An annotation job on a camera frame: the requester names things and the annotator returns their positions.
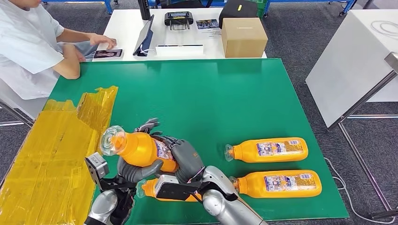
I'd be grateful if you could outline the black handheld controller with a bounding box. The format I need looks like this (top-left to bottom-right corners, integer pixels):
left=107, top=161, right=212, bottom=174
left=164, top=11, right=194, bottom=31

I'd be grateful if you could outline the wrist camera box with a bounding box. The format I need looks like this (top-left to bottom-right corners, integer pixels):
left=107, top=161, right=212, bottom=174
left=84, top=152, right=110, bottom=190
left=154, top=174, right=203, bottom=202

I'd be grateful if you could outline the green table board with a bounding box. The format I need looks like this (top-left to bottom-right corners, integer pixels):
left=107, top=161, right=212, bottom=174
left=48, top=58, right=350, bottom=225

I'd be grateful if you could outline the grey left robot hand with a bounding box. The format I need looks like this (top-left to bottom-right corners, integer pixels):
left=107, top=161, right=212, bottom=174
left=116, top=117, right=164, bottom=184

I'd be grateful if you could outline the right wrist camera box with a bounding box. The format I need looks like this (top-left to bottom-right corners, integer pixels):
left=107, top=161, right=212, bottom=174
left=154, top=174, right=203, bottom=202

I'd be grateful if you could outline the black bag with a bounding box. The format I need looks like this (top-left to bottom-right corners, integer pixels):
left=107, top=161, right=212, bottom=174
left=218, top=0, right=259, bottom=29

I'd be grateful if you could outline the person's left hand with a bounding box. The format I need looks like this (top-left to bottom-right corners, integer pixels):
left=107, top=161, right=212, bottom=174
left=89, top=33, right=118, bottom=50

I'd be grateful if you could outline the smartphone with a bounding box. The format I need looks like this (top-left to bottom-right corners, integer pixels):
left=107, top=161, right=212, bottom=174
left=92, top=49, right=124, bottom=60

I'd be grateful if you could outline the grey metal table frame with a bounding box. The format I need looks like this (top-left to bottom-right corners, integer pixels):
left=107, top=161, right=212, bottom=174
left=326, top=52, right=398, bottom=220

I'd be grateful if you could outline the yellow taped cardboard sheet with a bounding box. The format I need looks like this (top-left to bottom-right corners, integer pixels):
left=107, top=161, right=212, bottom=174
left=0, top=86, right=119, bottom=225

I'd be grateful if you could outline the black cylindrical flask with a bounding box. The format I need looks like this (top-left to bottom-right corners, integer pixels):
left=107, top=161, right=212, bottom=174
left=138, top=0, right=152, bottom=21

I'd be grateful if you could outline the white flat box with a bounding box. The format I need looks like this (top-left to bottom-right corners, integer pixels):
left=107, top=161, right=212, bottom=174
left=155, top=45, right=205, bottom=59

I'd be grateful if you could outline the person's right hand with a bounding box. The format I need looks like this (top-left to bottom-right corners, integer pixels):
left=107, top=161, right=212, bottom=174
left=74, top=48, right=86, bottom=63

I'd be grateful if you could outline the white floor cable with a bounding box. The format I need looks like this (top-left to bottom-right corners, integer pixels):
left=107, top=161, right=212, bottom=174
left=323, top=157, right=398, bottom=225

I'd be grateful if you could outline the printed leaflet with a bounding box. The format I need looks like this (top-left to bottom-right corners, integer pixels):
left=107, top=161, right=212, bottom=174
left=196, top=19, right=222, bottom=38

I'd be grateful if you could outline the person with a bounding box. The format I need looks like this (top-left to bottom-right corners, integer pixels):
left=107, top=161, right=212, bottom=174
left=0, top=0, right=118, bottom=101

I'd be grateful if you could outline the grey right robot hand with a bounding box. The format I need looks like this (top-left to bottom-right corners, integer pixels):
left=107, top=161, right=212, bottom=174
left=151, top=133, right=205, bottom=184

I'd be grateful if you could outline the white coiled cable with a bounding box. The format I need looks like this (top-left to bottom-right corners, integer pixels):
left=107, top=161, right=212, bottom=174
left=370, top=20, right=398, bottom=39

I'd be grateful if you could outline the brown cardboard box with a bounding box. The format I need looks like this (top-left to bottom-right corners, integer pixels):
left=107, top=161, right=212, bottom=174
left=221, top=17, right=268, bottom=59

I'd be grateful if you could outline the orange detergent bottle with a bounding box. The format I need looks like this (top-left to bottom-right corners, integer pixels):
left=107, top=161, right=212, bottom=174
left=224, top=137, right=309, bottom=164
left=99, top=125, right=179, bottom=173
left=229, top=170, right=323, bottom=199
left=136, top=177, right=204, bottom=203

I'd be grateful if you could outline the green plastic crate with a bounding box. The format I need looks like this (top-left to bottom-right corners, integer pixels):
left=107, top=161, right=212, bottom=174
left=248, top=0, right=268, bottom=18

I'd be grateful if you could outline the blue metal rack frame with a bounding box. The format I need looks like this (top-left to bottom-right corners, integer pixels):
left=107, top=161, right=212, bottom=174
left=262, top=0, right=357, bottom=18
left=42, top=0, right=114, bottom=15

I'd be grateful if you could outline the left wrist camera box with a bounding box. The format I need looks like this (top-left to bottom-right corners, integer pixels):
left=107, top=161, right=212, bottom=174
left=84, top=152, right=110, bottom=190

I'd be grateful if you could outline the dark tablet with blue cover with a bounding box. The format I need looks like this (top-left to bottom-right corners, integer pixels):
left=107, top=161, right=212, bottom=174
left=133, top=15, right=155, bottom=58

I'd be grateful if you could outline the white side table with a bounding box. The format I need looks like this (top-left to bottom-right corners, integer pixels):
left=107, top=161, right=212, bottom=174
left=305, top=9, right=398, bottom=129

